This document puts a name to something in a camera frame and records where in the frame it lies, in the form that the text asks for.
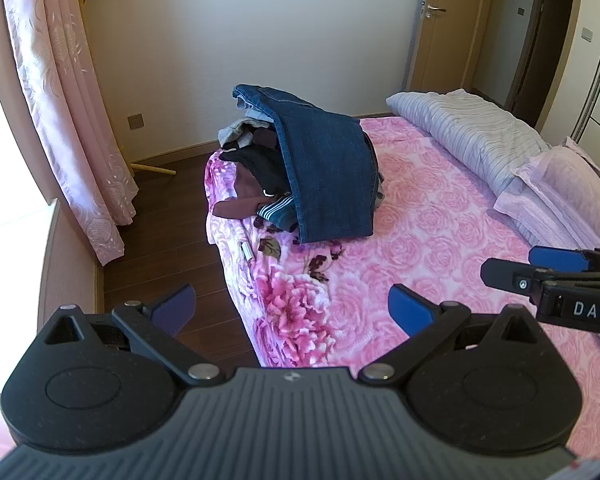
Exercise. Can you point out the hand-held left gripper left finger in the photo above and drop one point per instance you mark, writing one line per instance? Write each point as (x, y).
(172, 307)

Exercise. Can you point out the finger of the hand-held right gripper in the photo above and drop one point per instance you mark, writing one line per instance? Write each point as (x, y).
(557, 259)
(505, 274)

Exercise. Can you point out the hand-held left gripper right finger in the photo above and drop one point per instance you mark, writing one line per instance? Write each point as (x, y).
(407, 310)

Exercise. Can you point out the blue jeans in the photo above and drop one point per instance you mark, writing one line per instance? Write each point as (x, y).
(320, 170)

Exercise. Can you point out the pale pink cloth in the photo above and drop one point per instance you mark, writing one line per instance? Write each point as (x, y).
(560, 190)

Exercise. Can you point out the pink floral blanket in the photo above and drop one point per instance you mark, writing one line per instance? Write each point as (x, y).
(430, 240)

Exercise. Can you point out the small white tube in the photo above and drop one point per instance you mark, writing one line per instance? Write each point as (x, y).
(246, 251)

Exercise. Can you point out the grey striped pillow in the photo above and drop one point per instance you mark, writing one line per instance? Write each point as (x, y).
(470, 130)

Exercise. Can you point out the black garment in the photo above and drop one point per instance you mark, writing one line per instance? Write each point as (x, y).
(260, 162)

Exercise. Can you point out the grey garment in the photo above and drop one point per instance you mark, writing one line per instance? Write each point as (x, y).
(232, 132)

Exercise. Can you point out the wooden door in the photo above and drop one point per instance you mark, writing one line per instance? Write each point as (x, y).
(450, 35)

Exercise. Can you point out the pink embroidered curtain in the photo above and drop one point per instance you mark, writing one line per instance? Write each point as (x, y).
(55, 85)

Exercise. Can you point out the beige wall socket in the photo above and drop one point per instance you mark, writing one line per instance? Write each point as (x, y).
(136, 121)

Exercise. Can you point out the dark door frame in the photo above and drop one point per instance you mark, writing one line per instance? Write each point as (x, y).
(535, 60)

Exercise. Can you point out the white wall switch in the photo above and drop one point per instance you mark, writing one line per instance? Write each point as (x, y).
(587, 34)

